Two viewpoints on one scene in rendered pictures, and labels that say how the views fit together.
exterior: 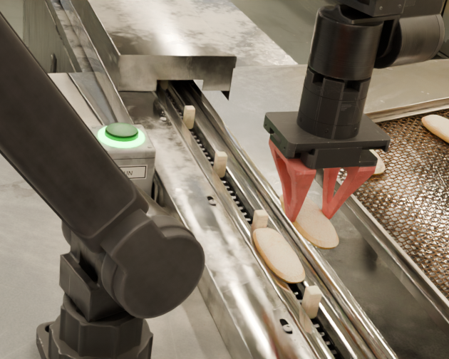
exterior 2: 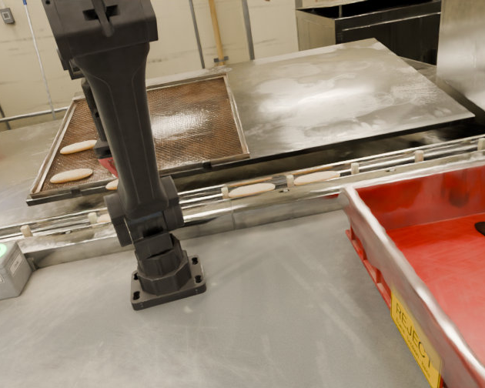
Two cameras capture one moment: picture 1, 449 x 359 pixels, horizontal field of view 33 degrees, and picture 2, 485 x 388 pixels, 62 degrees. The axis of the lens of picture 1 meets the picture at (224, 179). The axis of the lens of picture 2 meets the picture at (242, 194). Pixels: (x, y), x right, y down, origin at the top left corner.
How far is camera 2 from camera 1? 55 cm
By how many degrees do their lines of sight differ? 59
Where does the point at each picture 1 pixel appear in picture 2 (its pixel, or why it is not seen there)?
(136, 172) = (18, 259)
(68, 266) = (144, 241)
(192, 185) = (45, 239)
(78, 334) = (172, 259)
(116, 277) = (175, 211)
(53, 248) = (52, 312)
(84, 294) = (164, 239)
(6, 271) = (64, 332)
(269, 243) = not seen: hidden behind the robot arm
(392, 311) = not seen: hidden behind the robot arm
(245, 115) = not seen: outside the picture
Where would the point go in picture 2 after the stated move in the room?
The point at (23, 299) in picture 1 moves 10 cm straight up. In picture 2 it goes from (96, 320) to (74, 271)
